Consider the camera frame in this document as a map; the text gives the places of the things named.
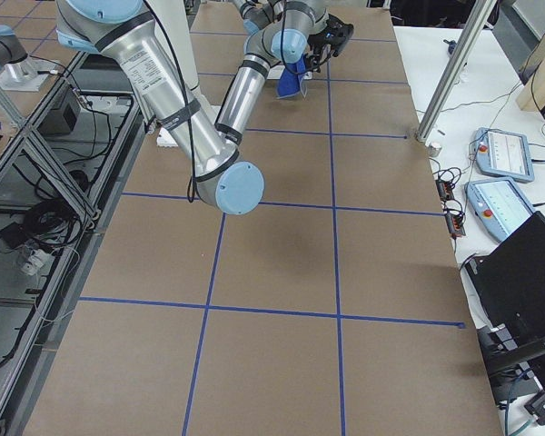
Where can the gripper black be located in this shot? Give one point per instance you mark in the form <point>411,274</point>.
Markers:
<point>318,44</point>

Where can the blue grey towel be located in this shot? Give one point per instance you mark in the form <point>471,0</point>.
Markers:
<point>292,80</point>

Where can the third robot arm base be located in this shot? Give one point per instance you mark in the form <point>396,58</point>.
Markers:
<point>18,70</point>

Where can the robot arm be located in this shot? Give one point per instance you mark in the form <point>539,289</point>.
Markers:
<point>125,32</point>
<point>284,42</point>

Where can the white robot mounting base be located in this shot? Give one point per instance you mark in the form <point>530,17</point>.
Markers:
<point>173,17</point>

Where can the upper teach pendant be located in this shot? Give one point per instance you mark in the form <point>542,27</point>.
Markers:
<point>500,153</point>

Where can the teach pendant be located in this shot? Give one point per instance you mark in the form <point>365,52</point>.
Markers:
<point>500,204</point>
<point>500,153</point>

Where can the lower teach pendant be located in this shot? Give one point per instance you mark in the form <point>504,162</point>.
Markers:
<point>500,204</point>

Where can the grey power box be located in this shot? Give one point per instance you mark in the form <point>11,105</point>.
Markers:
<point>62,117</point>

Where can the black laptop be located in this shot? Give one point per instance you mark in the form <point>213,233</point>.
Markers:
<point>510,283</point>

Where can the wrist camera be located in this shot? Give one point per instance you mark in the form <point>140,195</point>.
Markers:
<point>343,34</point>

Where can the aluminium frame post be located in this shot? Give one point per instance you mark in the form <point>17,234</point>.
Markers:
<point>477,19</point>

